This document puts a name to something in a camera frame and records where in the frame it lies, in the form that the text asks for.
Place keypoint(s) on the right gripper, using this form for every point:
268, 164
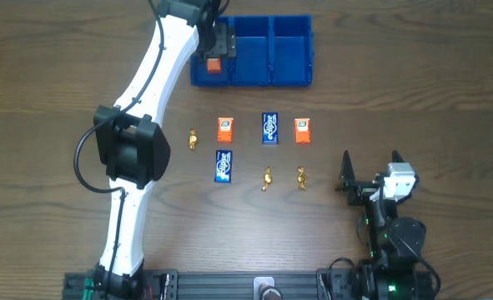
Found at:
360, 191

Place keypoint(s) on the orange candy box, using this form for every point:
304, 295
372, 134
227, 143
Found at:
225, 130
302, 131
214, 66

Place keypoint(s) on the blue candy pack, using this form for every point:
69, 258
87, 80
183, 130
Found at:
223, 166
270, 128

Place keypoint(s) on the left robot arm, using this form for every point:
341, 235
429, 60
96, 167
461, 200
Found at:
167, 62

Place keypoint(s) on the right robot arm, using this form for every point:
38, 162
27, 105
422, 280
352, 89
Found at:
400, 241

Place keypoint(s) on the gold wrapped candy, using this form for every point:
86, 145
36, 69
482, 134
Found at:
193, 139
267, 179
301, 178

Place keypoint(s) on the blue tray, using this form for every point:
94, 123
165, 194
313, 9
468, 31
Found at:
288, 54

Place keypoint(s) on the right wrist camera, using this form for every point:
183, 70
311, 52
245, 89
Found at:
398, 179

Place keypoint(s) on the mounting rail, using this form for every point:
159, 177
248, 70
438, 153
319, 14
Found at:
221, 285

